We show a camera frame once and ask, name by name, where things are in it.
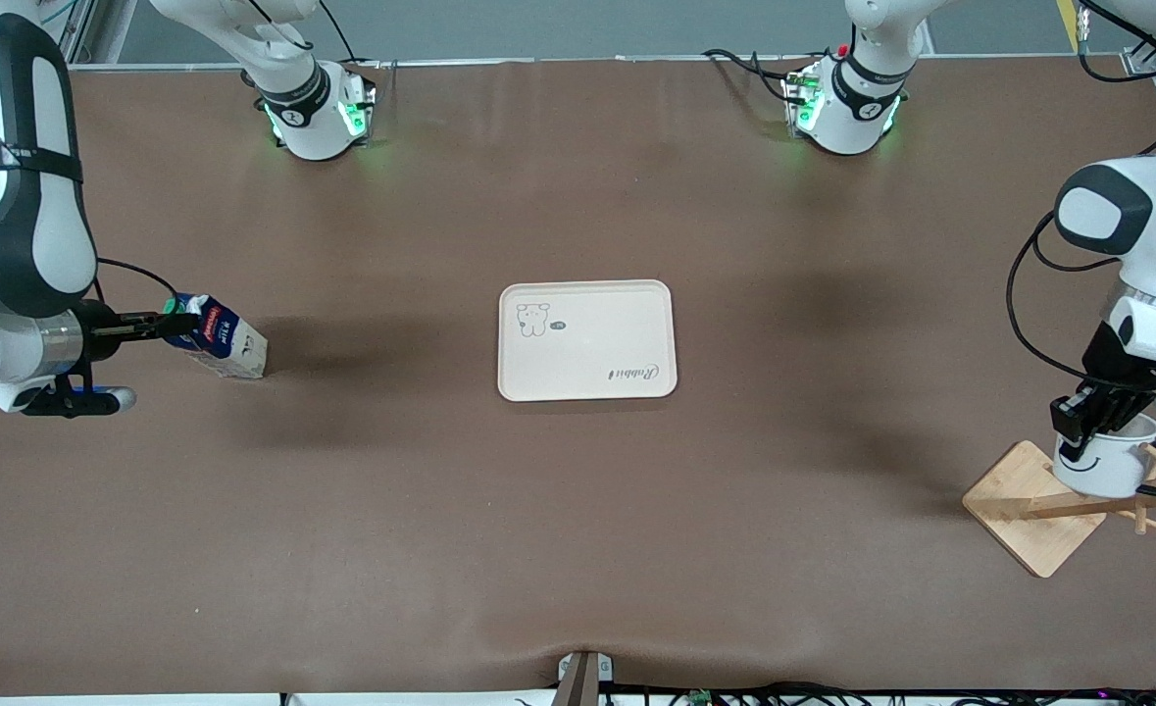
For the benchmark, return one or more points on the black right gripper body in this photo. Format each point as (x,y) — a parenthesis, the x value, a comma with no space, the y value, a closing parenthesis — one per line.
(99,329)

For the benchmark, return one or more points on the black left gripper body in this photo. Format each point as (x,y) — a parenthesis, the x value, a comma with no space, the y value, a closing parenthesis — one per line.
(1105,365)

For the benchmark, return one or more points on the blue white milk carton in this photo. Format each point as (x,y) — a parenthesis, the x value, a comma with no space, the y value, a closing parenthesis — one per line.
(229,343)

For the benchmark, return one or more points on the white smiley mug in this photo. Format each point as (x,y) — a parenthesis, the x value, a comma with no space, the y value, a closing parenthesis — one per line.
(1112,466)

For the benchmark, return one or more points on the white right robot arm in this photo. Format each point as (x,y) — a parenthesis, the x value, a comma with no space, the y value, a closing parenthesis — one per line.
(33,196)

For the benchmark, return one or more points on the cream plastic tray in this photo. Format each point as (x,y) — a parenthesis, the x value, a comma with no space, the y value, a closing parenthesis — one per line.
(587,343)

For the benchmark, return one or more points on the wooden mug stand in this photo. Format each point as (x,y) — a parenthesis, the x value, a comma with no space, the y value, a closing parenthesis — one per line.
(1024,505)

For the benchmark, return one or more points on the aluminium frame profile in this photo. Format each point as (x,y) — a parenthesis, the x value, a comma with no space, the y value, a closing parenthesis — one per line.
(77,29)
(1138,57)

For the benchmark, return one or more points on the metal table edge bracket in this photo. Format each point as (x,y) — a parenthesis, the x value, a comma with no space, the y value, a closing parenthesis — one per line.
(584,675)

